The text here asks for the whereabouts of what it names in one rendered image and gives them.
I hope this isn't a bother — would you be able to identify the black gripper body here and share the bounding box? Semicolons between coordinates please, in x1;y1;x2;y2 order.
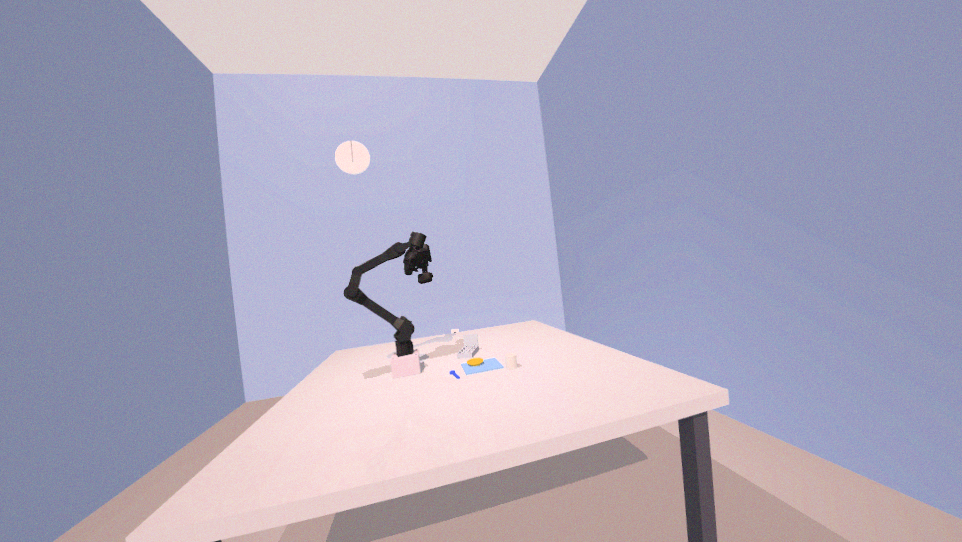
412;244;432;284

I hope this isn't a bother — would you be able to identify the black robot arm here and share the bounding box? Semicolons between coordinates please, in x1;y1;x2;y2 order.
344;231;426;358

